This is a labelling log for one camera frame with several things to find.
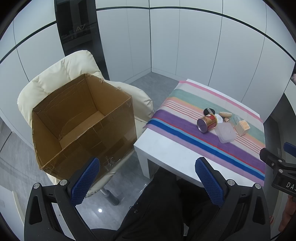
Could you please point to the beige square box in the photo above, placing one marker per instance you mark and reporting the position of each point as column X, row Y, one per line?
column 242, row 127

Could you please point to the clear plastic container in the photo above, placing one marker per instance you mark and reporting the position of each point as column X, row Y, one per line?
column 225, row 133

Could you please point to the person's legs in black pants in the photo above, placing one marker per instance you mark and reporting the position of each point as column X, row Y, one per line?
column 157, row 204

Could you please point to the cream padded chair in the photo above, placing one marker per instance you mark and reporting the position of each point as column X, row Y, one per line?
column 69, row 64

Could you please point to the clear plastic tube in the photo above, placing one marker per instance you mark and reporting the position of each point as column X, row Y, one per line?
column 237, row 119

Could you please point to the white table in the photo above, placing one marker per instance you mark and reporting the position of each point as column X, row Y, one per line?
column 161, row 148

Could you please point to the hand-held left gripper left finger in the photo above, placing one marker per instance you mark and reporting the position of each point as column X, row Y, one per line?
column 86, row 180

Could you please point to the dark glass wall panel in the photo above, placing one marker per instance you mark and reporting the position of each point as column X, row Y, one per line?
column 76, row 34

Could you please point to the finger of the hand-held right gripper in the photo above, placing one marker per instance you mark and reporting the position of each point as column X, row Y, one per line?
column 291, row 148
column 268, row 156

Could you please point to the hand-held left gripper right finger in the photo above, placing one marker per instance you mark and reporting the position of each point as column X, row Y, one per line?
column 209, row 183

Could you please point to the striped colourful cloth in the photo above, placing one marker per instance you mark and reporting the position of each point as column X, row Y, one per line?
column 185, row 97

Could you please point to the pink plush toy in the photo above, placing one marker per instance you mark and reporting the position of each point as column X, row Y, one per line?
column 294, row 78

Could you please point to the brown cardboard box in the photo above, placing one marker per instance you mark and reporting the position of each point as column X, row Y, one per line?
column 69, row 104

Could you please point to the red and gold can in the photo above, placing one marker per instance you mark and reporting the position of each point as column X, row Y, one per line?
column 208, row 122

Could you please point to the beige wooden piece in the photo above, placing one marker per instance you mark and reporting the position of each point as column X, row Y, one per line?
column 225, row 114

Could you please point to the person's right hand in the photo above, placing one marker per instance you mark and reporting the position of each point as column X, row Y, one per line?
column 289, row 213

